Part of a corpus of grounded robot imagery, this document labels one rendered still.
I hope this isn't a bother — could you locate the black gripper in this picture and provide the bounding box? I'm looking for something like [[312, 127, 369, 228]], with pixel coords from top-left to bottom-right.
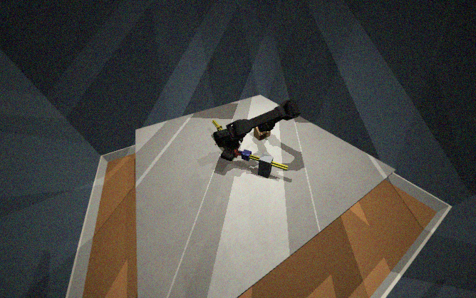
[[221, 138, 243, 161]]

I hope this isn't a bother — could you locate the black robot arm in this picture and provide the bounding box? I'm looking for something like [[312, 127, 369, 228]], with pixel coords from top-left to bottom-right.
[[213, 99, 301, 147]]

